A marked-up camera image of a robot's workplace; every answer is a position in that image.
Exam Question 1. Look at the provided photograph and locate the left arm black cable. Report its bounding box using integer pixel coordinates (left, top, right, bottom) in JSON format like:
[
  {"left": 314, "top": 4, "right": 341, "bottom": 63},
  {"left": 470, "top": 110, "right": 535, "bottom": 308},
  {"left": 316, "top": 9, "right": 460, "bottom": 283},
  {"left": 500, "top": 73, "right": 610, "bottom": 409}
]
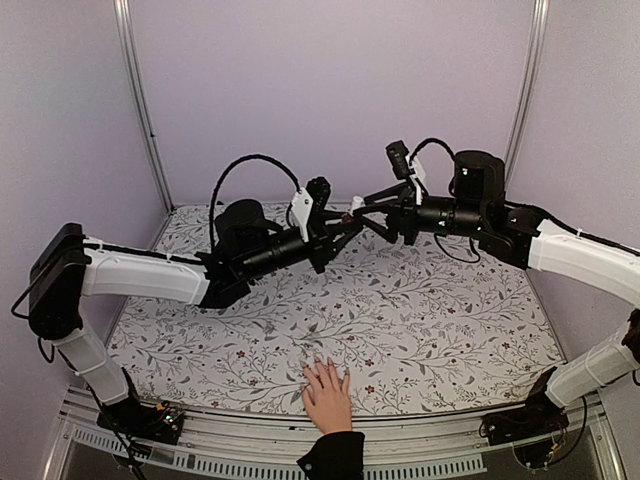
[{"left": 209, "top": 154, "right": 302, "bottom": 221}]

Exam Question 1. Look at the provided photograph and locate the black sleeved forearm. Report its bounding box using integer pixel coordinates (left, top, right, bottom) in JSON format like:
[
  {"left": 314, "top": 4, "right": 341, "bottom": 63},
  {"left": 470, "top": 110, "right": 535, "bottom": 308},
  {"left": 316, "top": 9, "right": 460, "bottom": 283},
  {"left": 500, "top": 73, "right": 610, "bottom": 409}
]
[{"left": 297, "top": 431, "right": 365, "bottom": 480}]

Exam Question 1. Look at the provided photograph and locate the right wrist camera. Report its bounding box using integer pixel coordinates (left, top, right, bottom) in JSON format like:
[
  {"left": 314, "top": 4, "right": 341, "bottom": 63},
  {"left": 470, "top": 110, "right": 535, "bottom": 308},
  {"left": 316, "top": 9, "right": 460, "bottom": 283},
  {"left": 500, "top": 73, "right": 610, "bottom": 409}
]
[{"left": 385, "top": 140, "right": 428, "bottom": 205}]

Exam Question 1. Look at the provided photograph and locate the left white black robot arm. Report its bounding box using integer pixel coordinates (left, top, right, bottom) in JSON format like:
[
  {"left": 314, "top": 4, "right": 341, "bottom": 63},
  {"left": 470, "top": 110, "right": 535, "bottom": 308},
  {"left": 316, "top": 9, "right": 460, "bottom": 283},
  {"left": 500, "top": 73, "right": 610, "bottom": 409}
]
[{"left": 18, "top": 199, "right": 362, "bottom": 434}]

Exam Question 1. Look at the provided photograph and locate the left aluminium frame post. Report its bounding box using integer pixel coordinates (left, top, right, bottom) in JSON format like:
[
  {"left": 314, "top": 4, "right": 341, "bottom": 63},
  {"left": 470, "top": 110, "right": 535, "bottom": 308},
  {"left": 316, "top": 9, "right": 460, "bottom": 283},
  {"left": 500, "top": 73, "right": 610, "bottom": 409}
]
[{"left": 113, "top": 0, "right": 175, "bottom": 213}]

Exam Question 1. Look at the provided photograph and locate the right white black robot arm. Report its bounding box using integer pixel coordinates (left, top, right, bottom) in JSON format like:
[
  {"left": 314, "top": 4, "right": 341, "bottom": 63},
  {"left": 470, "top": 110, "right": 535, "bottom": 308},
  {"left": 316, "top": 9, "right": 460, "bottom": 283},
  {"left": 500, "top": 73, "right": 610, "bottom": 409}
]
[{"left": 352, "top": 145, "right": 639, "bottom": 436}]

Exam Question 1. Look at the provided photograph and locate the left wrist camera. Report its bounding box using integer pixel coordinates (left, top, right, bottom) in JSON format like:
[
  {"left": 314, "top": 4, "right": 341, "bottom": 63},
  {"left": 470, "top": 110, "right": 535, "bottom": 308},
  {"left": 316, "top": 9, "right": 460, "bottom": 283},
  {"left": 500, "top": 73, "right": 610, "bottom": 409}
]
[{"left": 291, "top": 176, "right": 331, "bottom": 243}]

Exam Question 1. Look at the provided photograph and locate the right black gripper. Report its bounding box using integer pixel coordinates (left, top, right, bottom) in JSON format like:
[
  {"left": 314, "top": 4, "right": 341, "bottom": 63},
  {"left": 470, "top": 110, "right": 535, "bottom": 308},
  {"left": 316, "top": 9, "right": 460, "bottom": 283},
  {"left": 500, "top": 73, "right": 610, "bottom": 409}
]
[{"left": 353, "top": 183, "right": 487, "bottom": 246}]

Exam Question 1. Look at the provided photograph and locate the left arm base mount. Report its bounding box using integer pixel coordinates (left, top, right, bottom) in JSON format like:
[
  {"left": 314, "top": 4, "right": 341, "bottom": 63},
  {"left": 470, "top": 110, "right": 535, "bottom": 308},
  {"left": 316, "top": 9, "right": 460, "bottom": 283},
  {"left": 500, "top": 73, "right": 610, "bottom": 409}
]
[{"left": 97, "top": 399, "right": 185, "bottom": 445}]

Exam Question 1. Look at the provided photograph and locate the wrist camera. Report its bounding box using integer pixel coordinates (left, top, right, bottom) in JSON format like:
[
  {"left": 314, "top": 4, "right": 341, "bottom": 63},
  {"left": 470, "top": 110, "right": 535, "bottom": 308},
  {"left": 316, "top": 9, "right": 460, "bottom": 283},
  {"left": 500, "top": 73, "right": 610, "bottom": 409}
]
[
  {"left": 291, "top": 176, "right": 331, "bottom": 243},
  {"left": 385, "top": 140, "right": 428, "bottom": 205}
]

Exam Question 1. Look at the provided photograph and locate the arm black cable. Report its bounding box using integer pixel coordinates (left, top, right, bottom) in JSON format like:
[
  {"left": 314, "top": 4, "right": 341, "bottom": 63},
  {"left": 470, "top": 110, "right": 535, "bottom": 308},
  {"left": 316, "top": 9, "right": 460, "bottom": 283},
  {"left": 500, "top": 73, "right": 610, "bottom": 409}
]
[
  {"left": 412, "top": 137, "right": 457, "bottom": 166},
  {"left": 209, "top": 154, "right": 302, "bottom": 221}
]

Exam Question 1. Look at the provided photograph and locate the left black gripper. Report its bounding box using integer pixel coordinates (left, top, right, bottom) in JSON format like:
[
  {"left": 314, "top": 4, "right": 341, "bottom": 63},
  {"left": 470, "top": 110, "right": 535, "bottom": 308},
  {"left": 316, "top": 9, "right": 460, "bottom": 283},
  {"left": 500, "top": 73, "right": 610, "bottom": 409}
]
[{"left": 242, "top": 211, "right": 363, "bottom": 282}]

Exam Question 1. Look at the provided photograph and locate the aluminium frame post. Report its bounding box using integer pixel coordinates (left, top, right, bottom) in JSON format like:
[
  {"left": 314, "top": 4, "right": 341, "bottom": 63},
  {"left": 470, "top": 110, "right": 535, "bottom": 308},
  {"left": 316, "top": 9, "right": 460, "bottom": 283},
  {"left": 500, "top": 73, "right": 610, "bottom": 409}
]
[
  {"left": 505, "top": 0, "right": 550, "bottom": 182},
  {"left": 113, "top": 0, "right": 175, "bottom": 213}
]

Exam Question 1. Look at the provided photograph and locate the right aluminium frame post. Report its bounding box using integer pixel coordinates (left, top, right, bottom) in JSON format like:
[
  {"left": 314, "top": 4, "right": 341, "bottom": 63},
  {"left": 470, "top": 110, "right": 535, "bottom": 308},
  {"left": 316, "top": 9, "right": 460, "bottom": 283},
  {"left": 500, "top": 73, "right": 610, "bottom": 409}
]
[{"left": 505, "top": 0, "right": 550, "bottom": 182}]

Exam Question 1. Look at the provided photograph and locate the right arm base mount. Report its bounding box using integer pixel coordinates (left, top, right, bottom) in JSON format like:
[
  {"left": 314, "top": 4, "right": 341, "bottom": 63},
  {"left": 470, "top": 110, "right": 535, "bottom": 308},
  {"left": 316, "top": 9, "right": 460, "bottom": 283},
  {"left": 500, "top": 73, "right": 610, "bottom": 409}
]
[{"left": 478, "top": 387, "right": 569, "bottom": 470}]

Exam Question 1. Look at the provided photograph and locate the front aluminium rail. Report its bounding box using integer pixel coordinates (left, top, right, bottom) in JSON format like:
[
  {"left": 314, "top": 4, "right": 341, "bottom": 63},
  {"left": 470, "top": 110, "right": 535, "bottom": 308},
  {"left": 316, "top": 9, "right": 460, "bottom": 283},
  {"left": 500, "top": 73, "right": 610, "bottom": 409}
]
[{"left": 44, "top": 387, "right": 626, "bottom": 480}]

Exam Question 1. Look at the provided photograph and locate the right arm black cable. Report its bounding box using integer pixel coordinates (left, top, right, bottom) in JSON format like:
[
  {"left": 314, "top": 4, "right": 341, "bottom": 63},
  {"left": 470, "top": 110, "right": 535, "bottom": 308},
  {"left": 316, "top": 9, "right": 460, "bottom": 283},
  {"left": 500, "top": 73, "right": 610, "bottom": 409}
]
[{"left": 412, "top": 137, "right": 457, "bottom": 166}]

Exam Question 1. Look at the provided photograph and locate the person's hand with painted nails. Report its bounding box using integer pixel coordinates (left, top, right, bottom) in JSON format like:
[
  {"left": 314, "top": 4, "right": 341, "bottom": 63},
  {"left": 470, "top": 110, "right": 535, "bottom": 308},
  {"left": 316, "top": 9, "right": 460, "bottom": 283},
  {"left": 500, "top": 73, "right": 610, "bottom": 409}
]
[{"left": 301, "top": 358, "right": 353, "bottom": 435}]

